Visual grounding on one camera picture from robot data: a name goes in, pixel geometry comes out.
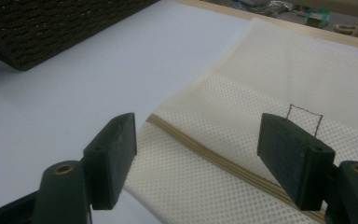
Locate small green box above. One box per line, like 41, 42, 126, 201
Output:
304, 8, 331, 30

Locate brown woven basket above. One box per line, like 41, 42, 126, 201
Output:
0, 0, 160, 72

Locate pile of plastic wrap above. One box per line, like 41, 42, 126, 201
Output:
229, 0, 293, 17

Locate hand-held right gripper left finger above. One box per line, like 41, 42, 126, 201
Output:
83, 112, 138, 211

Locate brown tape roll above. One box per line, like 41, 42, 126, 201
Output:
333, 22, 358, 35

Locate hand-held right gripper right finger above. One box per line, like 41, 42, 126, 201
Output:
256, 112, 337, 212

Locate wooden table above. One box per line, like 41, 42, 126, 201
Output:
172, 0, 358, 52

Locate white board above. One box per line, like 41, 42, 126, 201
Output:
0, 0, 358, 224

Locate cream mesh laundry bag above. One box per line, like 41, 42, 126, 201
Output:
122, 17, 358, 224

